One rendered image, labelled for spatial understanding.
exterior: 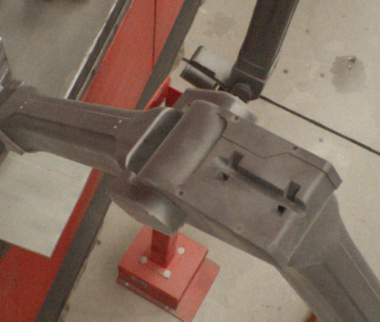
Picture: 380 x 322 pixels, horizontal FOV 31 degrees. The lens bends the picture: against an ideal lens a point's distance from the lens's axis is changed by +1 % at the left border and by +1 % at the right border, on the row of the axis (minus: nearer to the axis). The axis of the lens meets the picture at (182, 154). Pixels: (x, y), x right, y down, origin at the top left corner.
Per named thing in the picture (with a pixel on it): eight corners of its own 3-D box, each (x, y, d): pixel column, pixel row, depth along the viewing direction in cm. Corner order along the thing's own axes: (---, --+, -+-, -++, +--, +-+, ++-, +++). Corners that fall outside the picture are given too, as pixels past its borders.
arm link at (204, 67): (254, 95, 107) (275, 57, 111) (193, 55, 106) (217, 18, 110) (226, 125, 117) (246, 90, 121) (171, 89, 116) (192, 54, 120)
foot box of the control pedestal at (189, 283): (189, 325, 195) (192, 314, 184) (115, 281, 199) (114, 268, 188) (221, 267, 203) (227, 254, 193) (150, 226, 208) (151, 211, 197)
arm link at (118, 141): (190, 248, 49) (272, 134, 51) (141, 202, 46) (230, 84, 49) (-8, 161, 84) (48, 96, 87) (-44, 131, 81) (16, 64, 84)
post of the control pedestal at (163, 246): (165, 268, 189) (177, 188, 142) (149, 259, 190) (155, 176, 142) (175, 252, 192) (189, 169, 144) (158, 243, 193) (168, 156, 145)
